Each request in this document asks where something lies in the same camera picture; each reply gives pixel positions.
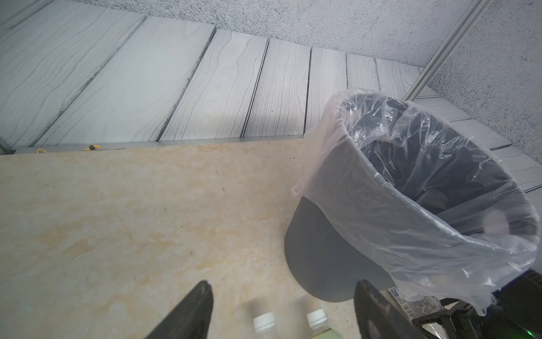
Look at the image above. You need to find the clear plastic bin liner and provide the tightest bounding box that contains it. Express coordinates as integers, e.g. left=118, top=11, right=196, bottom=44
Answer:
left=291, top=88, right=541, bottom=317

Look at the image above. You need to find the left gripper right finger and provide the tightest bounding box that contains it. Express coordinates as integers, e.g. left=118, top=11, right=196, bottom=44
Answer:
left=354, top=280, right=424, bottom=339

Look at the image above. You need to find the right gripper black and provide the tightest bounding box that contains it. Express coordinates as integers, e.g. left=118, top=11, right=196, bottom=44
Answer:
left=412, top=298, right=495, bottom=339

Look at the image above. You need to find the dark grey trash bin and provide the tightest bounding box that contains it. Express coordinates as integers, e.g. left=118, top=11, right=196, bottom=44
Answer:
left=284, top=97, right=534, bottom=303

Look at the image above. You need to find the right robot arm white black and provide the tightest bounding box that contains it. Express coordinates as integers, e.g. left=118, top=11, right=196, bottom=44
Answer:
left=412, top=269, right=541, bottom=338

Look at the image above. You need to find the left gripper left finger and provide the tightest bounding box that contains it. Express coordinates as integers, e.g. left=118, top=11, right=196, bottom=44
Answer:
left=145, top=281, right=214, bottom=339

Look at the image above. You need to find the clear bottle black white label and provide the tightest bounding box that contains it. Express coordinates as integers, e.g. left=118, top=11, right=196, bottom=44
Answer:
left=388, top=287, right=445, bottom=320

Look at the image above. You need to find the green tea bottle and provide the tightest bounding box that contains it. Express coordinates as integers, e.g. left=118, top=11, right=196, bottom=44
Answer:
left=306, top=309, right=343, bottom=339

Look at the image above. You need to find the right aluminium frame post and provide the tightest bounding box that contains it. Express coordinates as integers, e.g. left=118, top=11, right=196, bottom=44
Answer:
left=403, top=0, right=492, bottom=101

